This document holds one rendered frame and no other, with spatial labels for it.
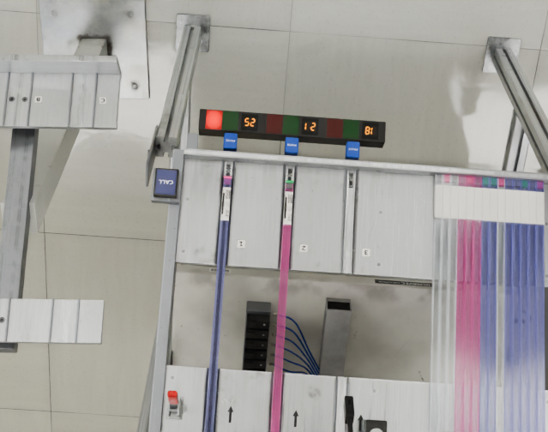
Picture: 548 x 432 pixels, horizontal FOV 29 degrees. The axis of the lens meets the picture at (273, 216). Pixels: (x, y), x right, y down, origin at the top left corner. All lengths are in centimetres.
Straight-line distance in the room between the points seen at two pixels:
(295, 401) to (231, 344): 44
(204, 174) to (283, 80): 76
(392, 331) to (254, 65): 77
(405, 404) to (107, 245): 124
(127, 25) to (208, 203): 81
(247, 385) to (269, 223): 29
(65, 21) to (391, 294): 102
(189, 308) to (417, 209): 55
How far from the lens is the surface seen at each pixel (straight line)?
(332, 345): 220
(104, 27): 261
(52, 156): 204
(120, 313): 299
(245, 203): 190
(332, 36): 260
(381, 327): 224
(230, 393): 184
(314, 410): 185
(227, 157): 191
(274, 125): 196
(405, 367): 230
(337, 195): 192
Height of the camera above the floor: 245
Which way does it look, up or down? 61 degrees down
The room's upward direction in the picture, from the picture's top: 179 degrees counter-clockwise
